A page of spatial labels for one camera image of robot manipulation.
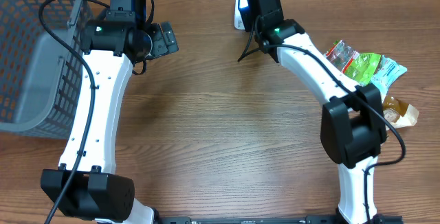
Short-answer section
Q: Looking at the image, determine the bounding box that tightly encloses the beige tissue pack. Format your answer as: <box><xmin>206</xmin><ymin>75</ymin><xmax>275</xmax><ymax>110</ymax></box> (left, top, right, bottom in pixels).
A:
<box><xmin>382</xmin><ymin>96</ymin><xmax>419</xmax><ymax>128</ymax></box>

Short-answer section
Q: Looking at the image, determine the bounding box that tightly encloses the dark grey plastic basket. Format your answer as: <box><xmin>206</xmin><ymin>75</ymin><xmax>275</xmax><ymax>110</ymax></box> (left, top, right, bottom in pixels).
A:
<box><xmin>1</xmin><ymin>0</ymin><xmax>93</xmax><ymax>139</ymax></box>

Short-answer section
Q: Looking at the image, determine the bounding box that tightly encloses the blue Oreo cookie pack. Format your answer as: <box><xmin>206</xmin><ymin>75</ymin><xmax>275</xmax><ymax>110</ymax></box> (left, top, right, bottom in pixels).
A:
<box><xmin>238</xmin><ymin>0</ymin><xmax>248</xmax><ymax>10</ymax></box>

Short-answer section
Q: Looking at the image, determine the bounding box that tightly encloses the green red snack bag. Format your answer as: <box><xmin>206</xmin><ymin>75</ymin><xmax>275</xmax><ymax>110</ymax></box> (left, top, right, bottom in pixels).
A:
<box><xmin>324</xmin><ymin>40</ymin><xmax>381</xmax><ymax>86</ymax></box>

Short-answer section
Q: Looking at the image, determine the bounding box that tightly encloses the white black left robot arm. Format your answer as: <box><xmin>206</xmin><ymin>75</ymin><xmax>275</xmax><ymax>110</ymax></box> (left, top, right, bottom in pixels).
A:
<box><xmin>41</xmin><ymin>0</ymin><xmax>178</xmax><ymax>223</ymax></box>

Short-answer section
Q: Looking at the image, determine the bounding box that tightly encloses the white barcode scanner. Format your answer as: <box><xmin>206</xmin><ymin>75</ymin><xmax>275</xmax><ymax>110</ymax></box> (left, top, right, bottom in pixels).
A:
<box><xmin>234</xmin><ymin>0</ymin><xmax>249</xmax><ymax>30</ymax></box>

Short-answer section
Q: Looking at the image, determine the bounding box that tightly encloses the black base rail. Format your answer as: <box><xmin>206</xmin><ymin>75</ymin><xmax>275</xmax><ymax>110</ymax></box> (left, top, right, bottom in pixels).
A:
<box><xmin>98</xmin><ymin>213</ymin><xmax>405</xmax><ymax>224</ymax></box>

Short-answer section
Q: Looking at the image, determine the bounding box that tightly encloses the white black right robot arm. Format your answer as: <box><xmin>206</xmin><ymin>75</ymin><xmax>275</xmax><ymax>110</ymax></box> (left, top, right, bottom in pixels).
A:
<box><xmin>236</xmin><ymin>0</ymin><xmax>386</xmax><ymax>223</ymax></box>

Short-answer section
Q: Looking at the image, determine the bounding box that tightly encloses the mint wet wipes pack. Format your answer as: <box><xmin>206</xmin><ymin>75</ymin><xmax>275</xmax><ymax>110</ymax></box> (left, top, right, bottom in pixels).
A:
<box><xmin>371</xmin><ymin>55</ymin><xmax>408</xmax><ymax>99</ymax></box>

